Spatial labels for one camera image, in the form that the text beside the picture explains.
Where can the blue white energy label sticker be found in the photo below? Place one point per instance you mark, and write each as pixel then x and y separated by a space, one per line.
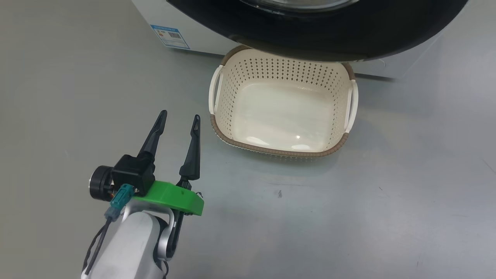
pixel 170 37

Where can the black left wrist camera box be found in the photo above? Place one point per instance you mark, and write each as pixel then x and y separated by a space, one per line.
pixel 133 172

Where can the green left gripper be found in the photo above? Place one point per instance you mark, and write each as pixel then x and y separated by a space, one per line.
pixel 174 199

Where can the black round glass washer door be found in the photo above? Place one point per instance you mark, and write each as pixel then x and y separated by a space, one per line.
pixel 348 35

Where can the cream perforated laundry basket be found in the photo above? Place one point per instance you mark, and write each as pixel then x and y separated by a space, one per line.
pixel 286 112

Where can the white front-load washing machine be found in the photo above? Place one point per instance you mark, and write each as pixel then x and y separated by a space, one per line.
pixel 201 35

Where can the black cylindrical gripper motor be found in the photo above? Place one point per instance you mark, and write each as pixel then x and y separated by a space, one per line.
pixel 100 184

